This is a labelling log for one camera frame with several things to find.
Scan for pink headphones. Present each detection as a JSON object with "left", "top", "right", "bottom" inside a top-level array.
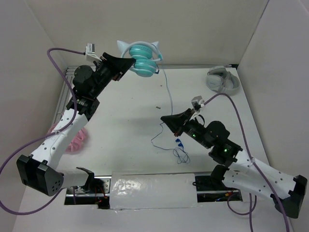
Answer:
[{"left": 47, "top": 120, "right": 89, "bottom": 154}]

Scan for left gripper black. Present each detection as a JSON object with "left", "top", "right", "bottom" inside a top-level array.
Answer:
[{"left": 90, "top": 52, "right": 135, "bottom": 98}]

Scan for aluminium rail frame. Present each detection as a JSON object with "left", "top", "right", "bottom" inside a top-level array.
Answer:
[{"left": 54, "top": 64, "right": 241, "bottom": 123}]

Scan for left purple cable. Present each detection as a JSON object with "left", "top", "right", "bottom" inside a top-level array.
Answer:
[{"left": 0, "top": 47, "right": 86, "bottom": 215}]

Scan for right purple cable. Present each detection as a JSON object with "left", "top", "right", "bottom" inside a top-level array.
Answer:
[{"left": 202, "top": 93, "right": 292, "bottom": 232}]

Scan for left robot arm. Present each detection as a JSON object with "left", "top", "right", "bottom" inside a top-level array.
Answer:
[{"left": 16, "top": 53, "right": 136, "bottom": 196}]

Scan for blue earphone cable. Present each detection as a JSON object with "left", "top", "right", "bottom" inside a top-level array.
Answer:
[{"left": 151, "top": 69, "right": 190, "bottom": 164}]

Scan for teal cat-ear headphones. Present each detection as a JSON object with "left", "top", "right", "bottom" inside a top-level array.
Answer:
[{"left": 117, "top": 40, "right": 163, "bottom": 77}]

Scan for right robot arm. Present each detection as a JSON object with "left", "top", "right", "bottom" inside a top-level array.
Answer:
[{"left": 161, "top": 109, "right": 308, "bottom": 218}]

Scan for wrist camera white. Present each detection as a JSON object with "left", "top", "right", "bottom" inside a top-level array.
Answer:
[
  {"left": 85, "top": 43, "right": 101, "bottom": 63},
  {"left": 190, "top": 96, "right": 205, "bottom": 120}
]

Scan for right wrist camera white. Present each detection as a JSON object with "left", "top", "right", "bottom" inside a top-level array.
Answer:
[{"left": 190, "top": 96, "right": 205, "bottom": 120}]

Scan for purple cable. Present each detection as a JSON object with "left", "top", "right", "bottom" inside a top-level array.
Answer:
[
  {"left": 0, "top": 47, "right": 86, "bottom": 215},
  {"left": 202, "top": 93, "right": 292, "bottom": 232}
]

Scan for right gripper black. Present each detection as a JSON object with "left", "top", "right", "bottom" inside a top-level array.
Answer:
[{"left": 161, "top": 107, "right": 212, "bottom": 148}]

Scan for white taped sheet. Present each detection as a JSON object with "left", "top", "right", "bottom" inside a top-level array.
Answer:
[{"left": 109, "top": 172, "right": 198, "bottom": 210}]

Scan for white grey headphones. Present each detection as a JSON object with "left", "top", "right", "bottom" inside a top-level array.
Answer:
[{"left": 206, "top": 66, "right": 240, "bottom": 95}]

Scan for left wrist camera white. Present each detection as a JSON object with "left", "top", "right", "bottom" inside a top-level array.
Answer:
[{"left": 85, "top": 43, "right": 101, "bottom": 63}]

